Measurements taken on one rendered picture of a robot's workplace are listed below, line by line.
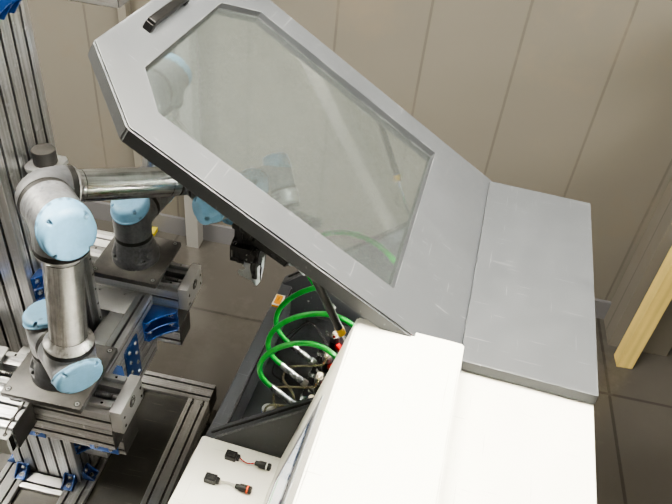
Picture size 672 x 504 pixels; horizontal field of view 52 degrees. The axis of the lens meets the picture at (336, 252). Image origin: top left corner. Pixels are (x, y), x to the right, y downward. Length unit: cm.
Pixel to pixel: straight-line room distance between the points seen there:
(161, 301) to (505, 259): 116
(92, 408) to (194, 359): 142
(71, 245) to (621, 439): 268
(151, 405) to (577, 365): 190
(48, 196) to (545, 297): 110
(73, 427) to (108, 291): 48
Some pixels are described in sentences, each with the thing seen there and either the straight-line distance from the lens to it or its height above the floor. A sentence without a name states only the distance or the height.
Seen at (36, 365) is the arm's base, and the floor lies 111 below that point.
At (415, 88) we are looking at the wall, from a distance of 324.
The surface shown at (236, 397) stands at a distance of 200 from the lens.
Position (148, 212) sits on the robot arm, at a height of 123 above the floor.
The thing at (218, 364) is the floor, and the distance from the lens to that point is 333.
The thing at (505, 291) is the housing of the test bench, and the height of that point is 150.
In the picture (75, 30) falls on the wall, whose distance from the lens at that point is 367.
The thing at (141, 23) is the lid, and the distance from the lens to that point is 155.
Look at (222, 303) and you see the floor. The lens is 362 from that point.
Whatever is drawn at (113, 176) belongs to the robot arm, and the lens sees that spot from 167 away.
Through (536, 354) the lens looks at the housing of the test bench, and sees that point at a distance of 150.
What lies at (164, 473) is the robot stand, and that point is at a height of 23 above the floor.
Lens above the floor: 253
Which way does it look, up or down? 40 degrees down
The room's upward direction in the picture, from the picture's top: 7 degrees clockwise
